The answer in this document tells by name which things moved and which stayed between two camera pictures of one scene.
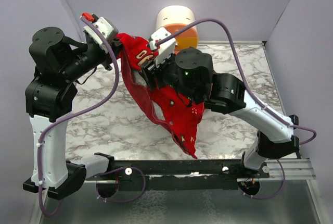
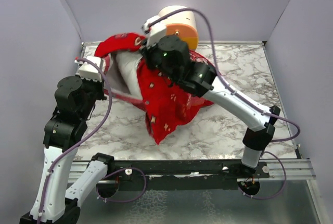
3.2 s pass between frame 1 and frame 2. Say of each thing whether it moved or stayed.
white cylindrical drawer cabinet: stayed
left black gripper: moved
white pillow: moved
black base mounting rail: stayed
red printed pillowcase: moved
